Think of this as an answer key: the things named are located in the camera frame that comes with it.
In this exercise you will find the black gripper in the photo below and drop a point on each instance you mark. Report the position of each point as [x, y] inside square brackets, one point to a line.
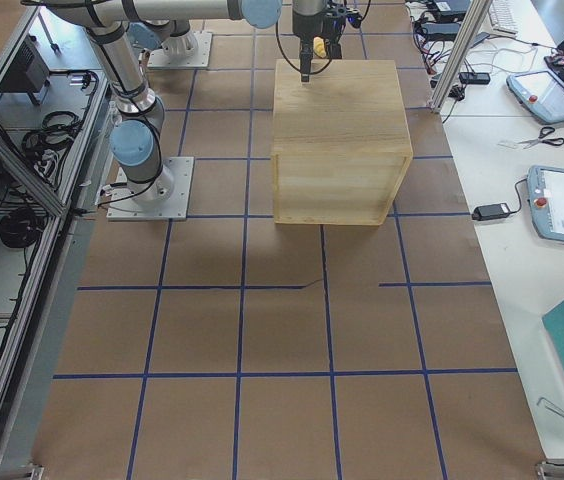
[304, 29]

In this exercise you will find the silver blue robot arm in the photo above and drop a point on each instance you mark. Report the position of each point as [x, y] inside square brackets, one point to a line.
[124, 71]
[135, 142]

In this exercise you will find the light wooden drawer cabinet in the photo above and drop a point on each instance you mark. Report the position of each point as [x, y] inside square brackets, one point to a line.
[341, 145]

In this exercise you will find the yellow object behind cabinet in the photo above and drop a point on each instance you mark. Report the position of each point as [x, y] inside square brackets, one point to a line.
[319, 48]

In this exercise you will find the small black device box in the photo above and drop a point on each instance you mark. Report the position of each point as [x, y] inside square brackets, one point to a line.
[474, 78]

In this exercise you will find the white keyboard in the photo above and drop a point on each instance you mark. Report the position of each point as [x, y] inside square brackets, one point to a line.
[501, 18]

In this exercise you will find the upper teach pendant tablet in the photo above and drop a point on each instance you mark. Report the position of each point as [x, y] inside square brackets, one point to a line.
[541, 92]

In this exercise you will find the black power adapter brick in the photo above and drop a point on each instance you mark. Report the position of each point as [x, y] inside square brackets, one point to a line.
[490, 212]

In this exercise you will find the black control box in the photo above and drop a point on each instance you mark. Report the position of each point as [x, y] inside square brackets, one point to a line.
[27, 74]

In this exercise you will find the metal hex key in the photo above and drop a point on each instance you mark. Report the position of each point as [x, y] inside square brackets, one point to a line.
[550, 405]

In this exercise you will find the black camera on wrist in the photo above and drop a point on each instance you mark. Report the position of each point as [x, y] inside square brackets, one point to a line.
[340, 14]

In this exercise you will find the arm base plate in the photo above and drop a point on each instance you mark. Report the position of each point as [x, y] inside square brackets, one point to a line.
[188, 51]
[167, 198]

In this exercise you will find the aluminium frame post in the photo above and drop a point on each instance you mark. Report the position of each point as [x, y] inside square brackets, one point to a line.
[474, 18]

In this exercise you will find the black handled scissors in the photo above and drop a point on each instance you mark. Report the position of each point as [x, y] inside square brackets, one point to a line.
[545, 136]

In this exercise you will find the aluminium frame side rack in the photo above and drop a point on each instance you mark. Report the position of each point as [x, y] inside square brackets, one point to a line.
[51, 156]

